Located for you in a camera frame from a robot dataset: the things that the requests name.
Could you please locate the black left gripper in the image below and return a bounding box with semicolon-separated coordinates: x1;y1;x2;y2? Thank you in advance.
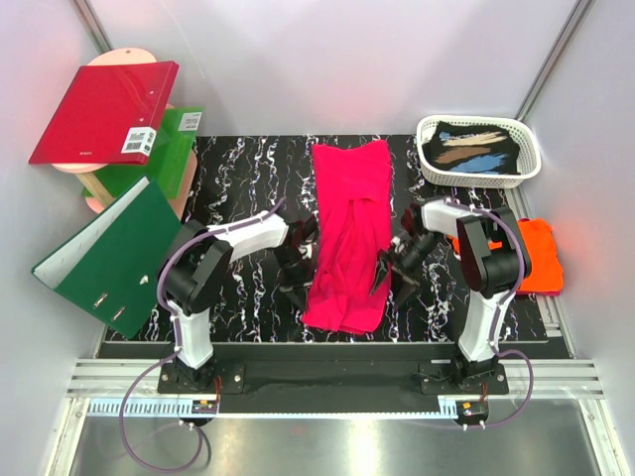
272;246;313;312

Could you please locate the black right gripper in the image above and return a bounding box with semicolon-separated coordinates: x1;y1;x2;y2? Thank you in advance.
370;231;443;311

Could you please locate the magenta pink t shirt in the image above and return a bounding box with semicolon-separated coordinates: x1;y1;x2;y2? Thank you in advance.
303;140;392;334

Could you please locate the white plastic basket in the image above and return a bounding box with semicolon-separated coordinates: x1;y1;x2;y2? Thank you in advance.
416;115;542;188

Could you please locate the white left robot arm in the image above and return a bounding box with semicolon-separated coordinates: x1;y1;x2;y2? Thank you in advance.
157;206;318;393

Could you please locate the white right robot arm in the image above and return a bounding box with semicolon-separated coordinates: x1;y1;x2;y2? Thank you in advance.
370;197;532;394

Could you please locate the black printed t shirt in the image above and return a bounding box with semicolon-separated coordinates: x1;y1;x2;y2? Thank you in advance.
423;122;520;175

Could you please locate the orange folded t shirt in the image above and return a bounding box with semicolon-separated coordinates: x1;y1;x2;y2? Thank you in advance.
450;213;564;298

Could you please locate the light green folder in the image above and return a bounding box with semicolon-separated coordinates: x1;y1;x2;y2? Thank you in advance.
94;107;203;199

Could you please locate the pink wooden stool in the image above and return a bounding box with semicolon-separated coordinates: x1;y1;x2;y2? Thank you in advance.
30;47;202;216

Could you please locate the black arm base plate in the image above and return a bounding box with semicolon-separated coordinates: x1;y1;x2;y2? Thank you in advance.
158;359;509;396

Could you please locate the dark green ring binder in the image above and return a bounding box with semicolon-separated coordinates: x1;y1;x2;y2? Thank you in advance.
32;178;181;339

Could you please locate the aluminium frame rail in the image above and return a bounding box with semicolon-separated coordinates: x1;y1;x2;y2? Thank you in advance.
66;359;604;419

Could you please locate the red ring binder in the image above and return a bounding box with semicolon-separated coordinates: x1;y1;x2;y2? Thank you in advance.
29;61;179;165

